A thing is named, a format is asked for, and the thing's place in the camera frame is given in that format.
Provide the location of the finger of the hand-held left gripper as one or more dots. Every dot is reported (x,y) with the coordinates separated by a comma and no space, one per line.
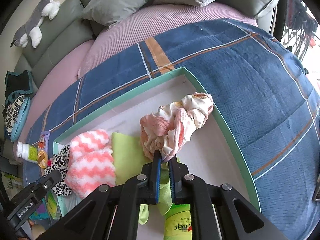
(45,183)

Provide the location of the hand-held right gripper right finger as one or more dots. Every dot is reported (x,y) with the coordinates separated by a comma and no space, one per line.
(172,180)

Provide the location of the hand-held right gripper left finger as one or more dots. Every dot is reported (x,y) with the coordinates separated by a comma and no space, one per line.
(157,177)

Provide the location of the black white spotted scrunchie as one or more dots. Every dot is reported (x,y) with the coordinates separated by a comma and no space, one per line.
(61,160)

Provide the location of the blue face mask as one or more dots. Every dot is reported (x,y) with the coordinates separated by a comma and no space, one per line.
(72,202)

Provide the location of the light green cloth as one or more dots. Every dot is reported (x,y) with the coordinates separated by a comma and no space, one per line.
(127,155)

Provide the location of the green tissue packet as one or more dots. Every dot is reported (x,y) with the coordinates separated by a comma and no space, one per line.
(177,222)

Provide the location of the pink white fluffy cloth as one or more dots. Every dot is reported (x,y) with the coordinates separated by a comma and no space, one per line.
(87,160)

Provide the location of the pink floral scrunchie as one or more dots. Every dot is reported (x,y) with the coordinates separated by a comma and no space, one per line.
(180,120)

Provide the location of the teal rimmed white tray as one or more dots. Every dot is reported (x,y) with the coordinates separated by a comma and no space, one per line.
(160,97)

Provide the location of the person's left hand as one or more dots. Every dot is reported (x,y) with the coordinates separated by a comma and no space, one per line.
(37,231)

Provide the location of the round orange snack packet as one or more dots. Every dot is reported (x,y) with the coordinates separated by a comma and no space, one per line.
(42,158)

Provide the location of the white bottle with green label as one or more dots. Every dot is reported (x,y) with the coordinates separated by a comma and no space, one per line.
(26,152)

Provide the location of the purple snack packet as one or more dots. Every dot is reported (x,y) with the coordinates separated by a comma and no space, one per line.
(43,140)

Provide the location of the black white patterned blue cushion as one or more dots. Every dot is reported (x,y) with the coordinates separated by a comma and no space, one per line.
(13,115)

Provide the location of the pile of dark clothes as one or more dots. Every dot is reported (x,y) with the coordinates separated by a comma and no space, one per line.
(20,82)

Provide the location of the blue plaid blanket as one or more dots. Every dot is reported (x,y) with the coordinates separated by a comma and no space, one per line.
(250,92)

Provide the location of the grey sofa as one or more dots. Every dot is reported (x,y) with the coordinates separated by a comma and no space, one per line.
(57,45)

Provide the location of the pink ribbed sofa cover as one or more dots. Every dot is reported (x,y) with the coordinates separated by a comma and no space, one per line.
(120,42)

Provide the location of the grey white plush toy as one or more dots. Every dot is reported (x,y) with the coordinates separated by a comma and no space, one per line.
(35,20)

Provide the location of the black metal rack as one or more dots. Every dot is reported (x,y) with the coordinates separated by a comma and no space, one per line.
(295,30)

